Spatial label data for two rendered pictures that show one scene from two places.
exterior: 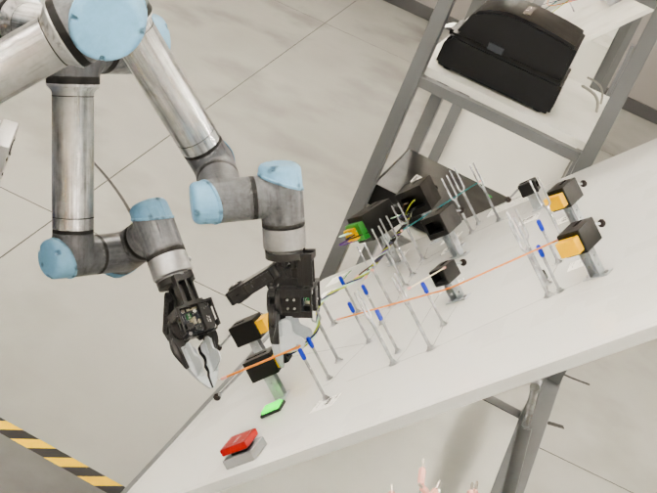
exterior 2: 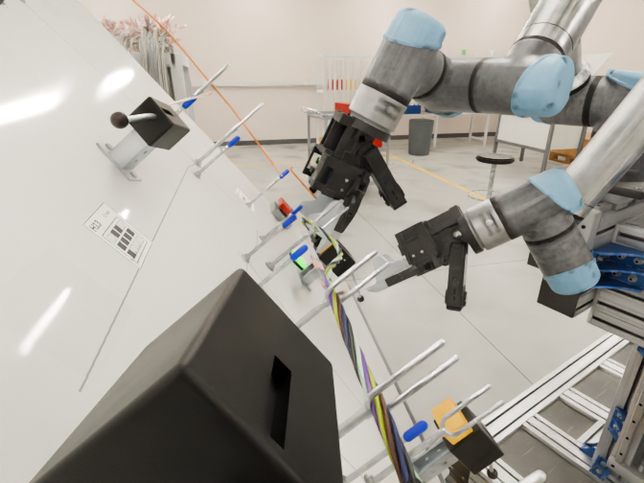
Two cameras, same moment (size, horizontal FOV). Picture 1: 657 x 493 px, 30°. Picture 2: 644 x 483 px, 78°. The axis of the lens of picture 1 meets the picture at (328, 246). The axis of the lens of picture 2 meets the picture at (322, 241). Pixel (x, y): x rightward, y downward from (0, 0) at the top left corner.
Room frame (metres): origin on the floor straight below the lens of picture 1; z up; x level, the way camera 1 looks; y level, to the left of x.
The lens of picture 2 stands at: (2.48, -0.20, 1.38)
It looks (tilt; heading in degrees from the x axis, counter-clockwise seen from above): 23 degrees down; 161
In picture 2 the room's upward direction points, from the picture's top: straight up
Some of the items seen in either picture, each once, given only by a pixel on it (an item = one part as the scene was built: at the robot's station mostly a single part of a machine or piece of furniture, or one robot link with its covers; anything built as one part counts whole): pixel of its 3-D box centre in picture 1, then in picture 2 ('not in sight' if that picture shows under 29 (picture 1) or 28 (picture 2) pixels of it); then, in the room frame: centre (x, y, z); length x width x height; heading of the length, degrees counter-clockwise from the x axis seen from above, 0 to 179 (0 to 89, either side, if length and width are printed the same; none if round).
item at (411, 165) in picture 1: (441, 201); not in sight; (3.02, -0.23, 1.09); 0.35 x 0.33 x 0.07; 171
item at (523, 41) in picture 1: (513, 46); not in sight; (2.98, -0.22, 1.56); 0.30 x 0.23 x 0.19; 82
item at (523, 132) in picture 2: not in sight; (544, 114); (-2.41, 5.05, 0.83); 1.18 x 0.72 x 1.65; 175
